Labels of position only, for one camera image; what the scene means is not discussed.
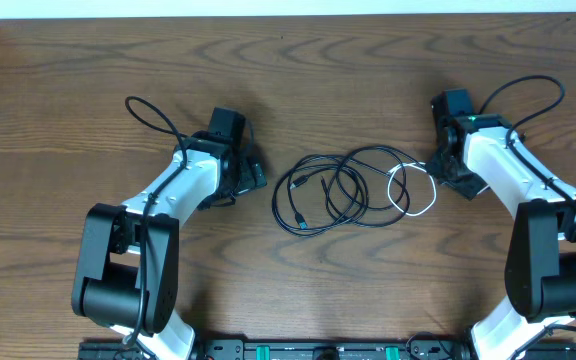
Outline white usb cable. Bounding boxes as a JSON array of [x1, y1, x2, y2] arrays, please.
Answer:
[[385, 161, 438, 218]]

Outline black usb cable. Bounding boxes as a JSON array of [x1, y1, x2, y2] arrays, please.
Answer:
[[271, 144, 429, 238]]

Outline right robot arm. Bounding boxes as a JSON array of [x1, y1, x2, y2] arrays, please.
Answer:
[[426, 89, 576, 359]]

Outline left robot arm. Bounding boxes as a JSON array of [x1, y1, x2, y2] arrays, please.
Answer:
[[71, 108, 266, 359]]

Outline right camera cable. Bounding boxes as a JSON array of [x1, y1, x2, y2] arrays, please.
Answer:
[[477, 74, 576, 334]]

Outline camera cable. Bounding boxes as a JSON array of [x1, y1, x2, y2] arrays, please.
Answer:
[[477, 74, 576, 334], [120, 95, 189, 351]]

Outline left camera cable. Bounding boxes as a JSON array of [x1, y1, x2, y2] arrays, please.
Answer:
[[120, 95, 189, 351]]

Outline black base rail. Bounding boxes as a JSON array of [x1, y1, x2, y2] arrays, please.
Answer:
[[76, 337, 576, 360]]

